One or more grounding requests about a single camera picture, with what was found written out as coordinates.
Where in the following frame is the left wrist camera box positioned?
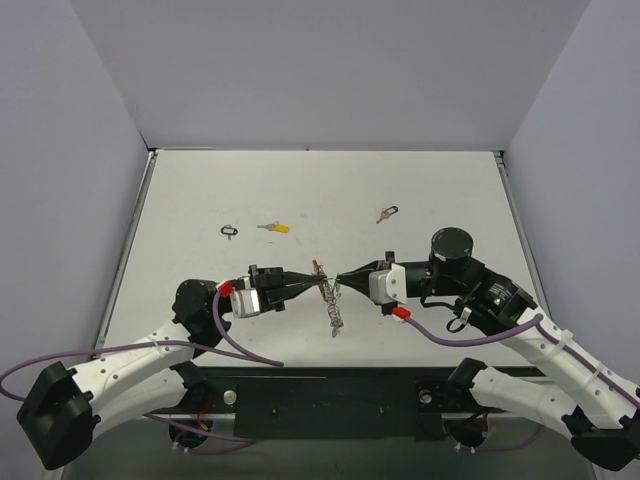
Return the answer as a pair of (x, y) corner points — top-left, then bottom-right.
(216, 276), (261, 318)

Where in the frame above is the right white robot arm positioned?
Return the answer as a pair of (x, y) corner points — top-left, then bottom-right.
(337, 227), (639, 471)

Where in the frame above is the key with yellow tag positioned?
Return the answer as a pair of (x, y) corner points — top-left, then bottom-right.
(257, 221), (290, 234)

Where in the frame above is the red-handled metal keyring holder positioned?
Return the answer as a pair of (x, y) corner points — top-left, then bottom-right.
(312, 260), (344, 338)

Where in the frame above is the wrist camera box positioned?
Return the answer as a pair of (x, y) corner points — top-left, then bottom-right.
(369, 263), (411, 323)
(216, 276), (261, 318)

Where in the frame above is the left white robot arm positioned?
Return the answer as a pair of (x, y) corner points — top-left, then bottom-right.
(17, 266), (326, 470)

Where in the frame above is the key with small black tag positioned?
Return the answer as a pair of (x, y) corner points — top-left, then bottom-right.
(376, 205), (399, 224)

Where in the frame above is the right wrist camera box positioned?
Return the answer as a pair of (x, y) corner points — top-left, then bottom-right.
(369, 263), (411, 323)

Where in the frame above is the key with large black tag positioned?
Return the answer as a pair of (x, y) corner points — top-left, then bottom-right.
(220, 225), (238, 240)

